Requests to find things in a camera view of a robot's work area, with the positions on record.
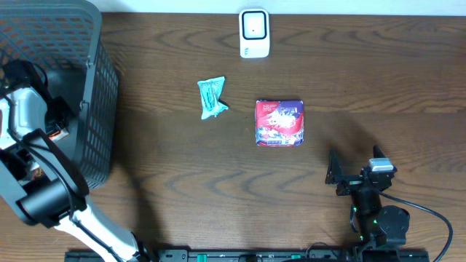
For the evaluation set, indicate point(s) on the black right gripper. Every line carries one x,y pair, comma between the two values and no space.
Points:
354,183

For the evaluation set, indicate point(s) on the grey plastic basket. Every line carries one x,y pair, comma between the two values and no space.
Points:
62,39

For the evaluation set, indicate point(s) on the orange small box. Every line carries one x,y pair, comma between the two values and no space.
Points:
58,135

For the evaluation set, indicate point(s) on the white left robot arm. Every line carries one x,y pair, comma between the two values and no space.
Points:
39,181

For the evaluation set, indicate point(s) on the white barcode scanner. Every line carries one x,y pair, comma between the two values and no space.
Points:
254,33

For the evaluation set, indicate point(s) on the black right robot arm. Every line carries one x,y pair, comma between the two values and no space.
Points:
382,228

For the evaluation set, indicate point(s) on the red purple snack packet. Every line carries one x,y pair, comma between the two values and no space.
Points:
279,123

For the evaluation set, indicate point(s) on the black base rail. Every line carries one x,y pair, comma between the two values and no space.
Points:
318,254

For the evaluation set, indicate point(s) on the teal packet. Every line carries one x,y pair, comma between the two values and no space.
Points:
210,93

